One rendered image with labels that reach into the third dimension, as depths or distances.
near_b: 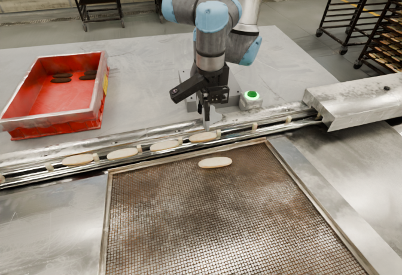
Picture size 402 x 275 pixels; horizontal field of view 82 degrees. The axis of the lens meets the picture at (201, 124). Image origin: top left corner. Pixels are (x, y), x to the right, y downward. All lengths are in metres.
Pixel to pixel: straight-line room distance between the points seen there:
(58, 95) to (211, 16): 0.86
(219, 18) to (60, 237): 0.61
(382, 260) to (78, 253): 0.61
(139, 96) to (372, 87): 0.97
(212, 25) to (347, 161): 0.64
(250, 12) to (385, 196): 0.72
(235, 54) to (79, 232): 0.73
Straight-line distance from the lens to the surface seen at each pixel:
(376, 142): 1.07
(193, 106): 0.95
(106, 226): 0.62
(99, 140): 0.88
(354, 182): 0.89
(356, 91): 1.10
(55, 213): 0.71
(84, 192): 0.72
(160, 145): 0.80
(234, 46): 0.91
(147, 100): 1.06
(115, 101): 1.09
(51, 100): 1.22
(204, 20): 0.57
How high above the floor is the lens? 1.46
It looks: 44 degrees down
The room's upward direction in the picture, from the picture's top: straight up
